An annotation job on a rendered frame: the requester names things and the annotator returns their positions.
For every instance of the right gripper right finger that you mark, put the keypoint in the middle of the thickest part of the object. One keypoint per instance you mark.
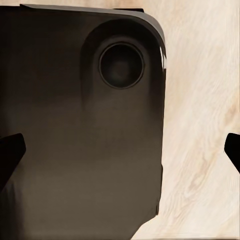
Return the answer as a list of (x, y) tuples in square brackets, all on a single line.
[(232, 149)]

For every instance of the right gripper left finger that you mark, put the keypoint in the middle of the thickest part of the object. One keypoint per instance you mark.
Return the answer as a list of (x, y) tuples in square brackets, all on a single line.
[(12, 150)]

